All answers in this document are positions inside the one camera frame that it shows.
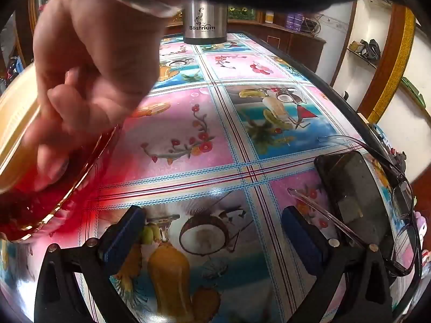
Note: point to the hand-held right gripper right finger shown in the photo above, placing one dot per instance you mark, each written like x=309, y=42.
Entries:
x=299, y=239

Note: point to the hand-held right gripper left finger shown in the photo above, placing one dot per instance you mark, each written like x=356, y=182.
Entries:
x=123, y=239

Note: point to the large red glass plate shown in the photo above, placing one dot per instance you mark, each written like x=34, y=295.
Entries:
x=27, y=215

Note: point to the cream patterned plastic plate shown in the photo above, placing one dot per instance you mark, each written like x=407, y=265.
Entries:
x=13, y=124

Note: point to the person's left hand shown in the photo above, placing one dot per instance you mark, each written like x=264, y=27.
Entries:
x=94, y=57

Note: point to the black phone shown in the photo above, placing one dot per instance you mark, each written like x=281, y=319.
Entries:
x=353, y=191

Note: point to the eyeglasses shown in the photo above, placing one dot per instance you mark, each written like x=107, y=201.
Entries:
x=402, y=198

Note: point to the printed tablecloth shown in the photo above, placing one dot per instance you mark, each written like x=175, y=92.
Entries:
x=202, y=134

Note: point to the steel thermos jug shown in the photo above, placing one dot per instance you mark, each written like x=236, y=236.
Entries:
x=205, y=23

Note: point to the flower painting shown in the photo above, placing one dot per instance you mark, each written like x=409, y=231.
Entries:
x=240, y=12

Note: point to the gold trimmed wooden post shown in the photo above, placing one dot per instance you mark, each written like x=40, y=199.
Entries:
x=390, y=67

